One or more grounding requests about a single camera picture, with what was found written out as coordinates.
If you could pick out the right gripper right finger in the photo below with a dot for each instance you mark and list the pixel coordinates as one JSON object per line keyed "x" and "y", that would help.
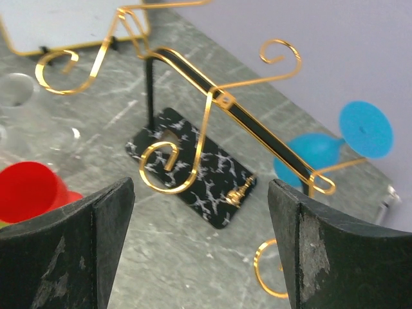
{"x": 333, "y": 260}

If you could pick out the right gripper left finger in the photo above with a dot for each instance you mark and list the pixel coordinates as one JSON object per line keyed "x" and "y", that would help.
{"x": 67, "y": 258}

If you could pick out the blue plastic wine glass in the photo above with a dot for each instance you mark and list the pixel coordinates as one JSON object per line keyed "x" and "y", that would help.
{"x": 364, "y": 128}

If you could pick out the gold wine glass rack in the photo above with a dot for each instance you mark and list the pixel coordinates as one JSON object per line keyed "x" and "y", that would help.
{"x": 215, "y": 94}

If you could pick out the red plastic wine glass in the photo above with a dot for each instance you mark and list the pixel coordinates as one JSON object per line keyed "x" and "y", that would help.
{"x": 29, "y": 189}

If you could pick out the front clear wine glass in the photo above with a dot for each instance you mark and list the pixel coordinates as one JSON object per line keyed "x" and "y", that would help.
{"x": 50, "y": 147}

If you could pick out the clear wine glass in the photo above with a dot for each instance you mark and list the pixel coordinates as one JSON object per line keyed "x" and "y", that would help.
{"x": 50, "y": 147}
{"x": 18, "y": 89}

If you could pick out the rear clear wine glass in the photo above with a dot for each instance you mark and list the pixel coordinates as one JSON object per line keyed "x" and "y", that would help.
{"x": 18, "y": 89}

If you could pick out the gold framed whiteboard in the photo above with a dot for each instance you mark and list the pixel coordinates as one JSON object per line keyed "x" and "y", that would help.
{"x": 27, "y": 25}

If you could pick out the metal corner bracket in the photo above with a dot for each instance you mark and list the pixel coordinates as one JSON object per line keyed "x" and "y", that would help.
{"x": 388, "y": 207}

